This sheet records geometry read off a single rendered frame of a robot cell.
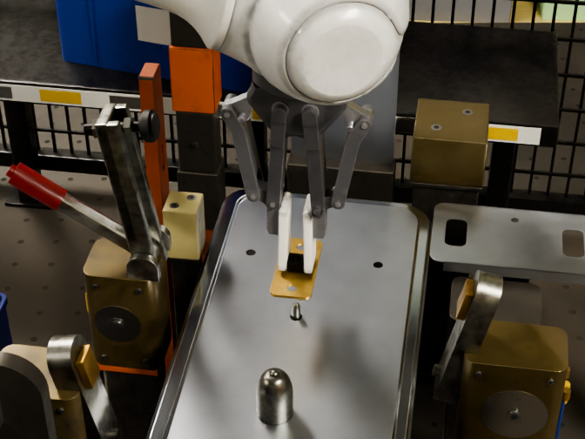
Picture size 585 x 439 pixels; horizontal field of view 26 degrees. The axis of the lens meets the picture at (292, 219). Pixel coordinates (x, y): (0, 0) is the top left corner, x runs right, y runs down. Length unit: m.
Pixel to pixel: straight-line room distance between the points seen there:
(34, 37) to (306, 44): 0.90
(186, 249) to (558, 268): 0.37
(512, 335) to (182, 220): 0.34
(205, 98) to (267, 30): 0.66
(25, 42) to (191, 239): 0.46
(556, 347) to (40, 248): 0.88
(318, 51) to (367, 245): 0.56
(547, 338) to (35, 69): 0.72
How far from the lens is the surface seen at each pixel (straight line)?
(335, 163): 1.42
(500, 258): 1.30
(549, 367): 1.13
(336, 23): 0.76
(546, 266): 1.30
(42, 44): 1.61
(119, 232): 1.19
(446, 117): 1.39
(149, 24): 1.49
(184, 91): 1.43
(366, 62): 0.78
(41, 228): 1.84
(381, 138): 1.40
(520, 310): 1.27
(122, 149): 1.11
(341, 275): 1.26
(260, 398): 1.10
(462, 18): 3.32
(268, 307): 1.23
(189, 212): 1.24
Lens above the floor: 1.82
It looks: 38 degrees down
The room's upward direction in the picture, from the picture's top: straight up
